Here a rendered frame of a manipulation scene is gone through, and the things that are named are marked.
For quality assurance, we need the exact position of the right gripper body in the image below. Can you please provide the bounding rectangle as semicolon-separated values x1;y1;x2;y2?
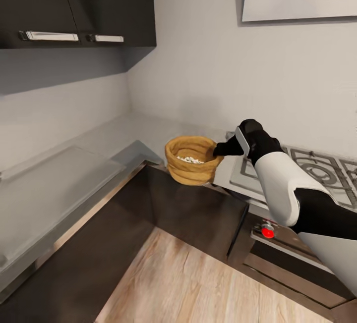
217;139;244;156

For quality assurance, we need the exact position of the popcorn bag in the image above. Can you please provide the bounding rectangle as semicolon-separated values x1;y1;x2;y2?
165;136;225;186

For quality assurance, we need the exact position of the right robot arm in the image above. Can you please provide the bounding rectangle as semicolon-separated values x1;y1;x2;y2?
213;120;357;296

